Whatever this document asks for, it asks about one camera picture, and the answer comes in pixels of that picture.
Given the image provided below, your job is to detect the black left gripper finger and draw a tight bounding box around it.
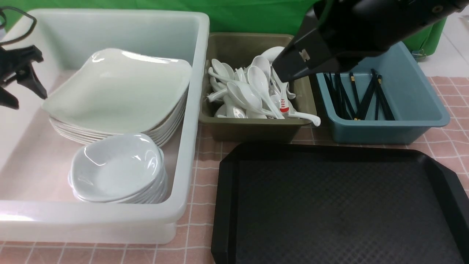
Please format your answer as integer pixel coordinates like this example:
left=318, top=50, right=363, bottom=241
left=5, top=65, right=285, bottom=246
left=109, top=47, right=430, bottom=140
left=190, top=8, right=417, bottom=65
left=0, top=49, right=19, bottom=110
left=15, top=46, right=48, bottom=100

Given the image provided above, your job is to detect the large white square plate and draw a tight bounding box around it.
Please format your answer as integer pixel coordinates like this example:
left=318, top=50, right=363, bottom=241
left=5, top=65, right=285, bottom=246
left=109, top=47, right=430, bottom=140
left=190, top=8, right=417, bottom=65
left=42, top=48, right=192, bottom=134

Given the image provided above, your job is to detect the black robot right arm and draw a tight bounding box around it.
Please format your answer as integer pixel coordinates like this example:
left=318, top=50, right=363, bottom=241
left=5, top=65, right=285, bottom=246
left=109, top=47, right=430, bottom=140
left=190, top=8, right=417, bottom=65
left=272, top=0, right=468, bottom=82

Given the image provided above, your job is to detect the stack of white square plates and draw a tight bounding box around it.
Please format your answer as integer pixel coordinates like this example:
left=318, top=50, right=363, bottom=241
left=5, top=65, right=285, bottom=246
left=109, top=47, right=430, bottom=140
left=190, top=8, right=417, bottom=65
left=49, top=92, right=188, bottom=147

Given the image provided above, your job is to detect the stack of small white bowls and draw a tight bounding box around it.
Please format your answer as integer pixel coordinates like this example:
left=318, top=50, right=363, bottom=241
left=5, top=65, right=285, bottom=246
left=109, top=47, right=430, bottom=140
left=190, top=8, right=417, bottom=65
left=68, top=133, right=169, bottom=204

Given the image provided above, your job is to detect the olive green spoon bin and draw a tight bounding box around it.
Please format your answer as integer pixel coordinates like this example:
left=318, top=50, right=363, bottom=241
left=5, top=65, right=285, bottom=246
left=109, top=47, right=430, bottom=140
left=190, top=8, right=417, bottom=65
left=199, top=32, right=317, bottom=142

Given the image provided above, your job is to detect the white spoon center of bin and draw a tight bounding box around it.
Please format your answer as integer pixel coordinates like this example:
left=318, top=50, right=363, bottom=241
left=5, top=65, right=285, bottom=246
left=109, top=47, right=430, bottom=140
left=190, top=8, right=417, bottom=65
left=247, top=66, right=285, bottom=119

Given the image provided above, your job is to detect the white spoon of bin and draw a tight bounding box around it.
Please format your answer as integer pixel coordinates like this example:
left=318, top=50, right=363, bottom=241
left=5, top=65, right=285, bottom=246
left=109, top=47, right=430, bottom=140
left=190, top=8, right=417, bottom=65
left=260, top=46, right=285, bottom=63
left=247, top=66, right=285, bottom=119

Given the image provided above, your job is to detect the white spoon top of bin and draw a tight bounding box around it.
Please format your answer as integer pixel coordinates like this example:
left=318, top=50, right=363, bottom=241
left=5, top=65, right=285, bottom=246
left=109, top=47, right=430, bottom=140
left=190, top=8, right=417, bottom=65
left=260, top=46, right=285, bottom=63

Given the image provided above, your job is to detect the white spoon with red label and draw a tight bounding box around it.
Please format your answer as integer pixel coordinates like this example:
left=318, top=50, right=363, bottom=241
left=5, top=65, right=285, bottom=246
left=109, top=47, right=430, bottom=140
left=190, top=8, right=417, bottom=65
left=270, top=95, right=321, bottom=127

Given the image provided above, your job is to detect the green backdrop cloth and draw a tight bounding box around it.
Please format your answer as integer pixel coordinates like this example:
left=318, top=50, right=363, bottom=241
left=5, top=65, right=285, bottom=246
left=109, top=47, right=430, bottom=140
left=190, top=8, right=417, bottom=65
left=1, top=0, right=446, bottom=43

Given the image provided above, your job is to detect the black plastic serving tray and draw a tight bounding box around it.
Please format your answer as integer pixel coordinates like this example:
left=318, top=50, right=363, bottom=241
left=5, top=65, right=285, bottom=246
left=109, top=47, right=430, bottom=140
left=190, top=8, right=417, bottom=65
left=211, top=143, right=469, bottom=264

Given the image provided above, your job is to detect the blue chopstick bin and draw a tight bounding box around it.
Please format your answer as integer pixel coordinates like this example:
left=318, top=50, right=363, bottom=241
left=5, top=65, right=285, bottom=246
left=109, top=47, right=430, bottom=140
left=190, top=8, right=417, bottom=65
left=316, top=43, right=450, bottom=145

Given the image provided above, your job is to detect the pink checkered tablecloth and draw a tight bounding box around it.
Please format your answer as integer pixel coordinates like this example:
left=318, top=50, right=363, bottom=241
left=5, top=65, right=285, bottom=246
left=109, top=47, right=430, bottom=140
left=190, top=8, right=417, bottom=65
left=1, top=77, right=469, bottom=264

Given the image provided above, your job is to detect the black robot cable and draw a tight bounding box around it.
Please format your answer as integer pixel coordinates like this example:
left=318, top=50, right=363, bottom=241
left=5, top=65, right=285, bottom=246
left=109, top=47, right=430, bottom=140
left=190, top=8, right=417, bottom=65
left=0, top=7, right=37, bottom=46

